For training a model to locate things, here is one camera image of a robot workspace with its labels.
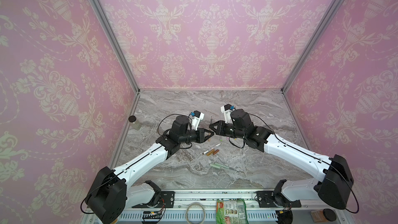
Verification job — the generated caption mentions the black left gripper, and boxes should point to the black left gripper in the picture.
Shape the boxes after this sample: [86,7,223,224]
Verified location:
[178,127,215,144]

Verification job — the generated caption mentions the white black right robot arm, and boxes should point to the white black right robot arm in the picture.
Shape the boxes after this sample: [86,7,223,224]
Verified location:
[209,109,354,210]

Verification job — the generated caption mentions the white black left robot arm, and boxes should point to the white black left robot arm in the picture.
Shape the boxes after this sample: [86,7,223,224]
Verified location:
[83,115,214,224]

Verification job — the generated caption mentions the white pen red label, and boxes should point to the white pen red label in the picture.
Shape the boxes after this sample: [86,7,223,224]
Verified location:
[202,143,221,155]

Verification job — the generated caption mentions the pale green pen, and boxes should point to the pale green pen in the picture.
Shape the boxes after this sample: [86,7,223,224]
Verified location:
[214,163,235,171]

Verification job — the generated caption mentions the small jar black lid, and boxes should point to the small jar black lid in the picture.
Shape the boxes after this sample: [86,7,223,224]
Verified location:
[128,115,142,131]

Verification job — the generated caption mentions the green snack packet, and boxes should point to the green snack packet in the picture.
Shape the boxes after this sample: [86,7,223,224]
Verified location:
[216,199,248,224]

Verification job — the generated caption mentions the brown jar black lid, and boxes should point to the brown jar black lid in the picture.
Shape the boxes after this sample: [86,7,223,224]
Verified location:
[311,208,337,223]

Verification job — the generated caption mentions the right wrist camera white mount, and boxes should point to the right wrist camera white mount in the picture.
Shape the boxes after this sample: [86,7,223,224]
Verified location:
[220,104,235,123]

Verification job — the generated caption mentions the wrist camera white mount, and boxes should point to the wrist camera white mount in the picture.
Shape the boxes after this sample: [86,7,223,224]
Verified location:
[190,111,204,131]
[220,104,235,123]

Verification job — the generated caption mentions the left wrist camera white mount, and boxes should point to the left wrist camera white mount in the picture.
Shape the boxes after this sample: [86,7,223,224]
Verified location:
[190,111,204,131]

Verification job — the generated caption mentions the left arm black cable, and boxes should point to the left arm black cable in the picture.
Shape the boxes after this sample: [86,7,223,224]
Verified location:
[80,113,193,215]

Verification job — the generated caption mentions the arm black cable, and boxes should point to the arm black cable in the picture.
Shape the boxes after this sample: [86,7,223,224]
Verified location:
[228,112,360,215]
[80,113,193,215]

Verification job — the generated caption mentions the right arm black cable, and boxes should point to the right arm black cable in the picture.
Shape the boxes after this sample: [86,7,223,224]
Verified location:
[228,112,360,215]

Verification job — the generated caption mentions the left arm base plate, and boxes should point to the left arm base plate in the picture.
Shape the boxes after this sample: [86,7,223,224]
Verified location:
[132,191,176,208]

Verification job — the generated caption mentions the cable ring coil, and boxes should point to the cable ring coil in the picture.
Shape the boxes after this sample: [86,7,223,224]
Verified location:
[186,202,206,224]

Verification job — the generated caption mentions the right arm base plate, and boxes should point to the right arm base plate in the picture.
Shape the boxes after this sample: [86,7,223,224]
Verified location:
[255,190,302,208]

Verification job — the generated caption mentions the aluminium corner frame post left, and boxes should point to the aluminium corner frame post left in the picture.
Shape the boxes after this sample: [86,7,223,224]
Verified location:
[89,0,140,95]

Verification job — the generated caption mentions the aluminium corner frame post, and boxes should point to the aluminium corner frame post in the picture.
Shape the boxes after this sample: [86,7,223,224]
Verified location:
[89,0,140,95]
[281,0,344,95]

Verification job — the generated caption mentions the aluminium corner frame post right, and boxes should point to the aluminium corner frame post right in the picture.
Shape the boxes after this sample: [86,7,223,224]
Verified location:
[281,0,344,95]

